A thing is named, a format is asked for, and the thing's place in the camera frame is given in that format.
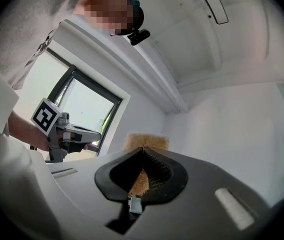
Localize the person's head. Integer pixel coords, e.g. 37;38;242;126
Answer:
73;0;143;37

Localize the black framed window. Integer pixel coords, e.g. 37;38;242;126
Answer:
45;47;123;158

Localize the person in white shirt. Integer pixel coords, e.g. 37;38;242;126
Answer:
0;0;93;91

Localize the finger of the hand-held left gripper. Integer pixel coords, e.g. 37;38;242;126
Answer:
67;141;90;155
66;124;102;144

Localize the long ceiling light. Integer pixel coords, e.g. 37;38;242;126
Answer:
194;0;230;25

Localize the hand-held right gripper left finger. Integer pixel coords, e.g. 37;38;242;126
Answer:
46;146;145;240

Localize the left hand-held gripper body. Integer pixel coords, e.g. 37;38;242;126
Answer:
30;97;71;164

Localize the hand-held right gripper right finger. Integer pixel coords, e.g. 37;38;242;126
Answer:
126;146;278;240

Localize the person's left forearm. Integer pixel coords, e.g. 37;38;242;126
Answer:
6;110;51;153

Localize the black head-mounted camera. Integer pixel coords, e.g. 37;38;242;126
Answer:
126;6;152;47

